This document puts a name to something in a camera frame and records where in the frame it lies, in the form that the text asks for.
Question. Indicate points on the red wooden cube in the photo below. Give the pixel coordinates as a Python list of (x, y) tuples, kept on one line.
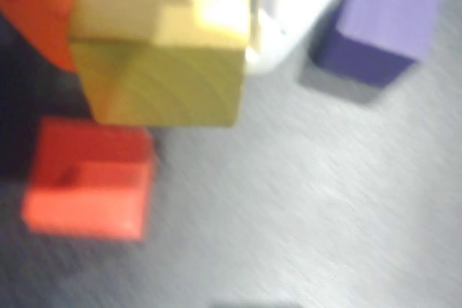
[(90, 185)]

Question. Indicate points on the purple wooden cube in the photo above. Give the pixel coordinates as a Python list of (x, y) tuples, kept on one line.
[(382, 23)]

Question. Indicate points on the yellow wooden cube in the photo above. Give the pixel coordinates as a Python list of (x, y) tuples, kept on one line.
[(162, 62)]

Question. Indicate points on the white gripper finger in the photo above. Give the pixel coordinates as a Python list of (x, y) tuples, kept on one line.
[(288, 5)]

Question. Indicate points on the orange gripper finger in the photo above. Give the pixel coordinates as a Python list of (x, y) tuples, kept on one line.
[(36, 5)]

